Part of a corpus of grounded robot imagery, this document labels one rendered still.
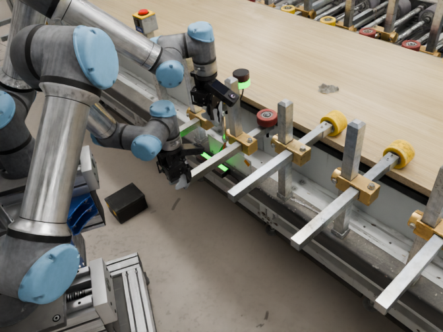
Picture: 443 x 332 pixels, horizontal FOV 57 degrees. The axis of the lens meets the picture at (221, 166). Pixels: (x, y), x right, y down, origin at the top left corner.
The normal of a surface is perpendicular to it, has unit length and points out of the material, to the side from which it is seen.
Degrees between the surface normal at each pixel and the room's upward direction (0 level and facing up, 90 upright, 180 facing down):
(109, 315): 90
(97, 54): 86
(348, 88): 0
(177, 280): 0
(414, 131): 0
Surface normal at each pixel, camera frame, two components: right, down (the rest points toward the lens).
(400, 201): -0.74, 0.51
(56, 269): 0.91, 0.27
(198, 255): -0.10, -0.73
